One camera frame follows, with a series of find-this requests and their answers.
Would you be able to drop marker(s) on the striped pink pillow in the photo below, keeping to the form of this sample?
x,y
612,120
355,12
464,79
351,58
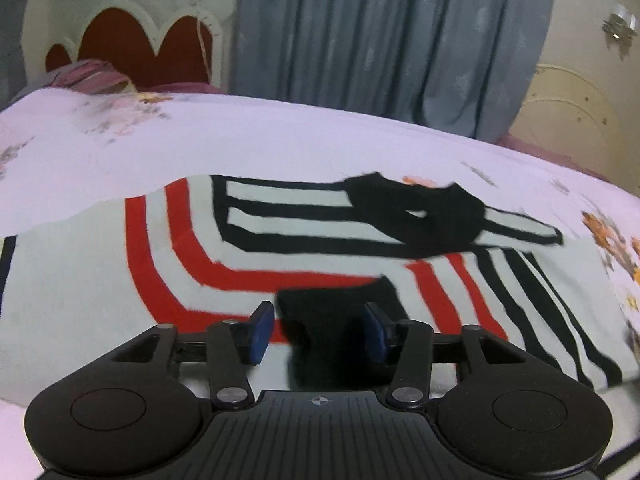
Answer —
x,y
91,77

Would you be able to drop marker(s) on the crystal wall lamp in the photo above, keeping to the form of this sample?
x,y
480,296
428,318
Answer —
x,y
620,28

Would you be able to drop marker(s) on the pink floral bed sheet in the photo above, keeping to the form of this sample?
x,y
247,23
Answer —
x,y
63,152

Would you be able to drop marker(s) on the cream round headboard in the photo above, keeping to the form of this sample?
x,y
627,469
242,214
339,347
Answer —
x,y
566,119

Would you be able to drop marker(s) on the red heart-shaped headboard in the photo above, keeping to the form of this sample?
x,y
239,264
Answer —
x,y
187,48

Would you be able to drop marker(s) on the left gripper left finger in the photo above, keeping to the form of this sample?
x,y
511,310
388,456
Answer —
x,y
231,347

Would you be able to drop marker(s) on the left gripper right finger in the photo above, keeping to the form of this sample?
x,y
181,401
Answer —
x,y
406,348

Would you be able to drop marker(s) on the striped knit children's sweater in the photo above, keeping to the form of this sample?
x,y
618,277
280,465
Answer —
x,y
206,248

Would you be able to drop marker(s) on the blue-grey centre curtain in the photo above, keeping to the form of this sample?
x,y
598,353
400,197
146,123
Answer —
x,y
460,66

